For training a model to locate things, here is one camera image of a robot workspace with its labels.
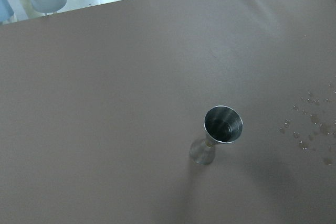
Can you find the steel double jigger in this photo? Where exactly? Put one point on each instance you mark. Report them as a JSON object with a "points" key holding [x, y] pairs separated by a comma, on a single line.
{"points": [[222, 125]]}

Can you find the brown table mat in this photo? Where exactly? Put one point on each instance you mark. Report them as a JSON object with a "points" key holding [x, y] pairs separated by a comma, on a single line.
{"points": [[100, 106]]}

